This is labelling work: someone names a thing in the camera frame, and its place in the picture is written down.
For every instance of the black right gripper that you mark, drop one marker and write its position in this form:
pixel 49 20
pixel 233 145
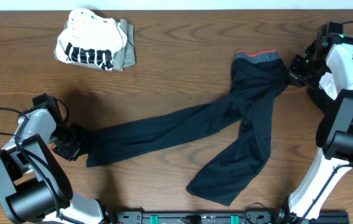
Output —
pixel 293 74

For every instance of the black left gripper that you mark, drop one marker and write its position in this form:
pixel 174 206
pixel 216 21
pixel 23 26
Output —
pixel 74 153

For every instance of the black pants with red waistband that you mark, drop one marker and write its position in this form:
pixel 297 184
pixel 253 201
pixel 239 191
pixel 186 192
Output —
pixel 256 80

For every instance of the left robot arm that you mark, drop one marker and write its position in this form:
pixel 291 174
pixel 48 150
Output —
pixel 33 186

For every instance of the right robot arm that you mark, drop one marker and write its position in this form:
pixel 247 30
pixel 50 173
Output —
pixel 331 52

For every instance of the black and white garment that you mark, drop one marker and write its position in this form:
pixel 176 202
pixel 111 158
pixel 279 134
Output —
pixel 325 93

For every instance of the white shirt with black print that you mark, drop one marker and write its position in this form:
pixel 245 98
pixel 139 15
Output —
pixel 89 38

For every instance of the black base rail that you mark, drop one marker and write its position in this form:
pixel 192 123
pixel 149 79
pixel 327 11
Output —
pixel 254 214

